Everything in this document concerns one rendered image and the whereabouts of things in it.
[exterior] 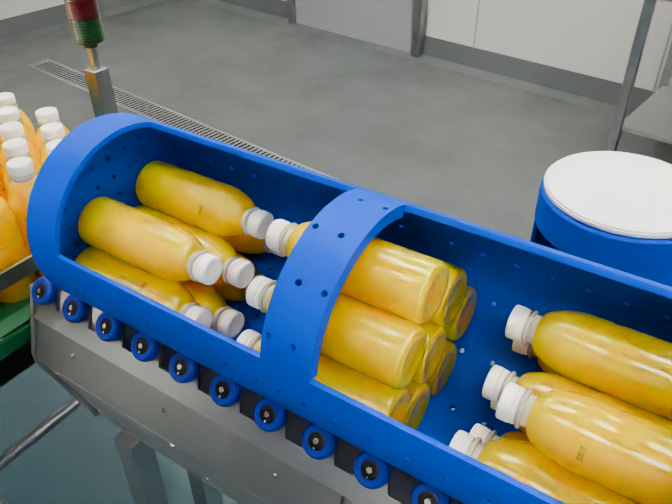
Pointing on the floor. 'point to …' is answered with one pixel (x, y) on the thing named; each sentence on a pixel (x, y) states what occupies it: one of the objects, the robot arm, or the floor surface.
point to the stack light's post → (101, 91)
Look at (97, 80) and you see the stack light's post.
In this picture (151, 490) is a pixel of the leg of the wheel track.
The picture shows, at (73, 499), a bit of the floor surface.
